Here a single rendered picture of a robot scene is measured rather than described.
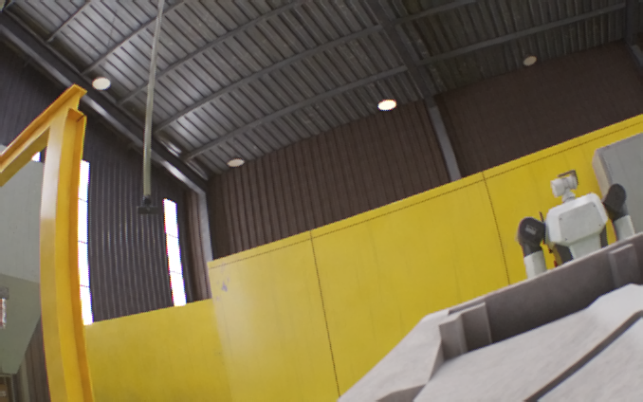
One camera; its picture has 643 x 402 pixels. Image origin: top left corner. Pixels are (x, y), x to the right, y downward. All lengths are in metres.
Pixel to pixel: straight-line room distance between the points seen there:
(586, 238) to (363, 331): 1.36
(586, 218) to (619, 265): 1.39
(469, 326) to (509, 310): 0.04
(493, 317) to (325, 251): 2.33
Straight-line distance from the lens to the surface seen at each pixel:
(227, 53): 11.78
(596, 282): 0.36
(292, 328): 2.69
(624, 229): 1.83
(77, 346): 3.98
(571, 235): 1.71
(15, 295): 7.91
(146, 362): 7.55
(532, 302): 0.35
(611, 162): 2.34
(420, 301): 2.44
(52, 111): 5.12
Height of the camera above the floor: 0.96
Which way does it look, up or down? 21 degrees up
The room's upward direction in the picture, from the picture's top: 10 degrees counter-clockwise
